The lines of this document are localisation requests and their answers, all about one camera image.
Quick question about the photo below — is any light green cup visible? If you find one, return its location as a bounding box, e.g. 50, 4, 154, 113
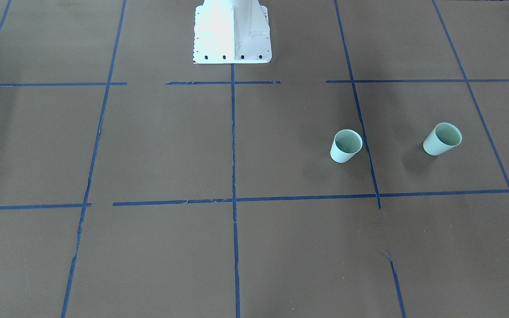
330, 129, 363, 163
422, 122, 463, 156

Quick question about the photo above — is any white pillar base mount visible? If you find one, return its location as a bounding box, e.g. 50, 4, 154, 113
192, 0, 273, 64

